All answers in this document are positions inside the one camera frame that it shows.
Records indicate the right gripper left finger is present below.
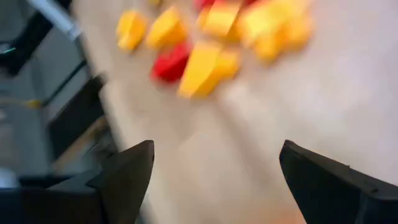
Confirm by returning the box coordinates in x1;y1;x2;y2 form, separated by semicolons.
86;139;155;224

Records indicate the orange toy block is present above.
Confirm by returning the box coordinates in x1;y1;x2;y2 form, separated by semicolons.
198;0;243;42

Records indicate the large yellow toy block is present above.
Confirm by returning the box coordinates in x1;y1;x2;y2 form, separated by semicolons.
238;0;314;65

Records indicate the white metal bar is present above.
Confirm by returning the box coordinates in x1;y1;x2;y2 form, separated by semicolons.
27;0;82;40

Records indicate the black equipment box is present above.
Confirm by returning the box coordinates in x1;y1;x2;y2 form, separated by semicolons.
0;11;54;76

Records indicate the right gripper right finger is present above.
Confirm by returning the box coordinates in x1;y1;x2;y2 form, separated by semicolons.
279;139;379;224

